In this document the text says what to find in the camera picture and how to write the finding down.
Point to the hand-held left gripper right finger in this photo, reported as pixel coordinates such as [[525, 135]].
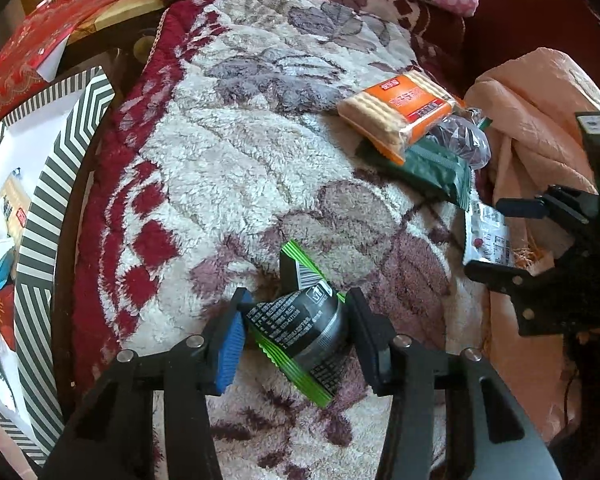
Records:
[[375, 355]]

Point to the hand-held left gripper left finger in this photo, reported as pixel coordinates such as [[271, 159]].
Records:
[[230, 355]]

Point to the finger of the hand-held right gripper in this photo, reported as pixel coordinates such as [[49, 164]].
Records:
[[500, 277], [520, 207]]

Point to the white snack packet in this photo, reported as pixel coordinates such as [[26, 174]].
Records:
[[487, 230]]

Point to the black green snack packet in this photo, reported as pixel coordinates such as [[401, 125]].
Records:
[[300, 325]]

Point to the striped cardboard box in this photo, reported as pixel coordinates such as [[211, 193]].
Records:
[[65, 170]]

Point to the peach blanket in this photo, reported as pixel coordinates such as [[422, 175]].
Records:
[[530, 125]]

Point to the clear purple candy wrapper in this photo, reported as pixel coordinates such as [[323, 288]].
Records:
[[460, 140]]

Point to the dark green snack packet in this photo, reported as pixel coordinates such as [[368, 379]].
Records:
[[425, 170]]

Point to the orange cracker packet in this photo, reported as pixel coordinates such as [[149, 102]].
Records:
[[405, 105]]

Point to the red white floral blanket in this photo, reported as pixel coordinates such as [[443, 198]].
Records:
[[230, 160]]

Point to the blue snack packet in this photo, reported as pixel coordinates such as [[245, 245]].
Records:
[[0, 270]]

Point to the round yellow object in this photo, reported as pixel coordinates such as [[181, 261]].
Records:
[[143, 49]]

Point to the dark wooden table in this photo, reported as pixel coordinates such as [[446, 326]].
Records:
[[115, 55]]

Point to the red patterned gift bag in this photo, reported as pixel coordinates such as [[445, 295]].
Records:
[[25, 55]]

